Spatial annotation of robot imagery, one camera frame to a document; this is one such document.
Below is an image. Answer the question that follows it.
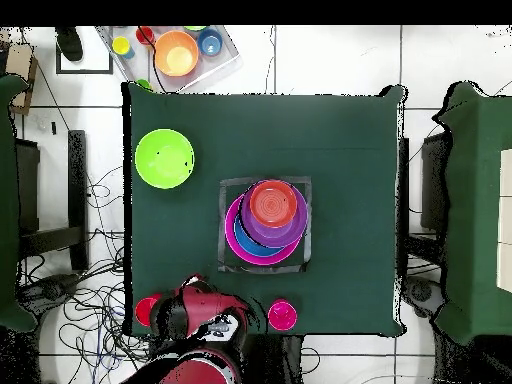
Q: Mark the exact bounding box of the black floor tape frame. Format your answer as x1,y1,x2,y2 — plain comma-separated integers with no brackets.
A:
55,37,114,76

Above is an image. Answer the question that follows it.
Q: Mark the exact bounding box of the black table leg frame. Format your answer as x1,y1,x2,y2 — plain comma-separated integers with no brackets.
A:
15,129,90,273
399,131,451,281

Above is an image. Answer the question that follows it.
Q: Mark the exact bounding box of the orange ribbed bowl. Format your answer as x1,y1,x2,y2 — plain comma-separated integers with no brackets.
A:
249,179,299,229

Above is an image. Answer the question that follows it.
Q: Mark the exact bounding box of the large blue bowl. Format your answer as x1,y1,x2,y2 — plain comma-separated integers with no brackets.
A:
233,215,289,258

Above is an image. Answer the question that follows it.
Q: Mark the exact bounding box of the pink cup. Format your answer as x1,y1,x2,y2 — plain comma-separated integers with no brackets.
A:
267,298,298,332

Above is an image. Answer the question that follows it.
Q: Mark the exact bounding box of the purple bowl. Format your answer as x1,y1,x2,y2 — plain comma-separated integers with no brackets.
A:
238,178,310,248

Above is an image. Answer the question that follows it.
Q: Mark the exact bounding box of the large green bowl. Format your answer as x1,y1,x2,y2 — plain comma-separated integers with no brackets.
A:
134,128,196,190

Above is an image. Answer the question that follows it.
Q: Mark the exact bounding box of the yellow cup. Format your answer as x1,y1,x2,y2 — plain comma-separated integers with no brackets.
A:
112,36,136,61

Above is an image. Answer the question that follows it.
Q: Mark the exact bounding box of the beige box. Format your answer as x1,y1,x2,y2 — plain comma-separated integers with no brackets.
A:
495,148,512,293

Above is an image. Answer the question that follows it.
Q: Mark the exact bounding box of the black floor device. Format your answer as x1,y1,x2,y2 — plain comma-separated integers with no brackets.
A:
21,273,81,305
401,275,445,319

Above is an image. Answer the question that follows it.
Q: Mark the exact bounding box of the large orange bowl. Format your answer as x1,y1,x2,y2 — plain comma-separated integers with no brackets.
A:
153,30,200,78

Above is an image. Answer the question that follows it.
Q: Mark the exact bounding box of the clear plastic tray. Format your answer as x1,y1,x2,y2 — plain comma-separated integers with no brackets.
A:
97,25,241,94

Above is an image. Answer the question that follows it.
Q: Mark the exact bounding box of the large pink bowl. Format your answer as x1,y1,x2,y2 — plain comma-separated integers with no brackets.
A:
224,193,304,266

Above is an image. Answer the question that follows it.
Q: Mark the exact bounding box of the person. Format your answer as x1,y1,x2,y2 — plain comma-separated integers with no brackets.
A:
53,26,84,63

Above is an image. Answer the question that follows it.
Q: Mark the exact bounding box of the black cable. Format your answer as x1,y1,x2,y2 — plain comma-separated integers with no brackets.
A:
136,25,167,94

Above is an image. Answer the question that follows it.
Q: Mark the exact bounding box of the blue cup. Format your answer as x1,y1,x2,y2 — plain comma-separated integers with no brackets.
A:
197,28,224,57

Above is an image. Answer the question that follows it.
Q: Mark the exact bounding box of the dark green table cloth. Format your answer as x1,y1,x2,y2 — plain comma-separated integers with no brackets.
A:
121,81,409,338

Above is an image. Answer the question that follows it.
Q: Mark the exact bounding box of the green covered side table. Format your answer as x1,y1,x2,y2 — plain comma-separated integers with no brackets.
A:
433,81,512,347
0,74,39,333

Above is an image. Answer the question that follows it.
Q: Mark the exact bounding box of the brown cardboard box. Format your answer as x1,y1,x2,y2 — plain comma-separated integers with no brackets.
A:
5,39,39,117

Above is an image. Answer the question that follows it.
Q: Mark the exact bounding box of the red cup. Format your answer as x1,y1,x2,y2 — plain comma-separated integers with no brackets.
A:
135,26,157,47
134,293,163,328

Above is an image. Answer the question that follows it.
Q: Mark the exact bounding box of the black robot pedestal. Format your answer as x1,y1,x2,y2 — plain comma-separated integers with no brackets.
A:
243,334,305,384

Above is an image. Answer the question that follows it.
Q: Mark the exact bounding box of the tangle of floor cables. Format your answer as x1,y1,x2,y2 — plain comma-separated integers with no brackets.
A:
17,165,321,384

